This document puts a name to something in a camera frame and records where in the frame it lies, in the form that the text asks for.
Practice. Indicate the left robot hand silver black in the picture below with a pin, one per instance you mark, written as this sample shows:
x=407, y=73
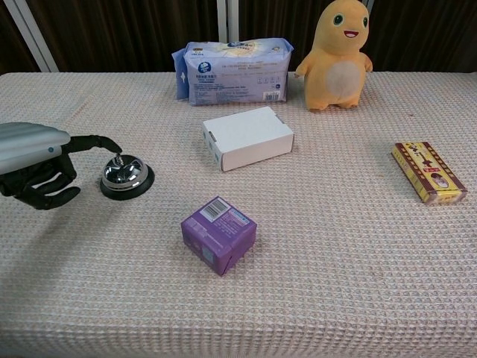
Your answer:
x=26, y=143

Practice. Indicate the silver desk bell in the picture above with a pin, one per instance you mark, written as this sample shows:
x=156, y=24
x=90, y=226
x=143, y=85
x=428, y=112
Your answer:
x=124, y=173

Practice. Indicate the dark brown curtain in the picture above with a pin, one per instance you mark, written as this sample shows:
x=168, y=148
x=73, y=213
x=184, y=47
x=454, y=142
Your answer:
x=112, y=33

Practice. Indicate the purple cardboard box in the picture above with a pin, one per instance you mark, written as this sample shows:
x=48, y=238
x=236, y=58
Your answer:
x=218, y=235

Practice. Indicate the blue white tissue package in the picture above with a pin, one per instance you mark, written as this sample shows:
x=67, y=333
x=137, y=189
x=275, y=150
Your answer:
x=234, y=72

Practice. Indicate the white cardboard box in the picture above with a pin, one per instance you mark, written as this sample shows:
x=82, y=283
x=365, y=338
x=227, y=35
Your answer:
x=247, y=138

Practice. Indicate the yellow plush dinosaur toy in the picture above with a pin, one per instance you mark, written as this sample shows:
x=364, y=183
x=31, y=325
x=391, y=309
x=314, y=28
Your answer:
x=337, y=63

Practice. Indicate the pink waffle tablecloth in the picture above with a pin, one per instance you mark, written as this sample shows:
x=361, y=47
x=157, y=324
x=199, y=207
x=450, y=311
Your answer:
x=335, y=261

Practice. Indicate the yellow red flat box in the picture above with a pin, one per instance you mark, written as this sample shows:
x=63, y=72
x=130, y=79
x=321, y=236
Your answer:
x=428, y=171

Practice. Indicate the white slanted frame post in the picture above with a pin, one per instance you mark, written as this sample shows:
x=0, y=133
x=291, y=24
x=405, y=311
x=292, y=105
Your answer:
x=31, y=35

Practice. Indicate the white vertical frame post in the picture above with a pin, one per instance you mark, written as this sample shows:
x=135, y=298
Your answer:
x=227, y=18

